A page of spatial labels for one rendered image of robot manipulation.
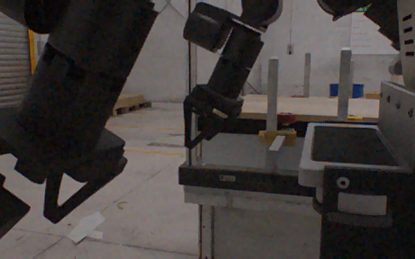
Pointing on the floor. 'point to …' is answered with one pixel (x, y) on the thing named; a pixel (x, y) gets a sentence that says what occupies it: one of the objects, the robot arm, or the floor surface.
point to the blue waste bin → (353, 90)
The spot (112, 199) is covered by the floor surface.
